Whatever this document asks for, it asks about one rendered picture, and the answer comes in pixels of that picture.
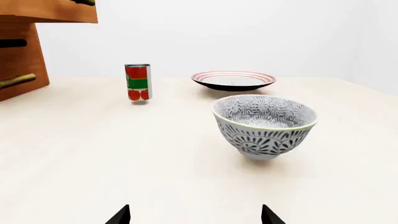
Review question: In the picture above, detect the dark drawer handle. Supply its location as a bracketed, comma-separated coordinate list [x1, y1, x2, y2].
[0, 39, 28, 49]

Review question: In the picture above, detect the open wooden drawer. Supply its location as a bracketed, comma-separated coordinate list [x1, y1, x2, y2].
[0, 0, 99, 24]

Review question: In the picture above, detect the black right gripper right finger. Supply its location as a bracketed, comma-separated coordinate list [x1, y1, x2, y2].
[261, 203, 286, 224]

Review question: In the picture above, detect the red striped black plate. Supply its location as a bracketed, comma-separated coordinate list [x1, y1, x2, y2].
[191, 70, 277, 92]

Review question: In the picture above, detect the white bowl with black pattern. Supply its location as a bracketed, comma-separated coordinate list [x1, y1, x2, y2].
[212, 95, 318, 161]

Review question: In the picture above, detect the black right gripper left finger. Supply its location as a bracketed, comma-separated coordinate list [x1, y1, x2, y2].
[104, 203, 131, 224]

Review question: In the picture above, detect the red and green tomato can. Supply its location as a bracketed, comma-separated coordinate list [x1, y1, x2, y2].
[124, 63, 153, 101]

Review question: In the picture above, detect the wooden cabinet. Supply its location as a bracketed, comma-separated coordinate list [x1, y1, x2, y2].
[0, 22, 50, 102]

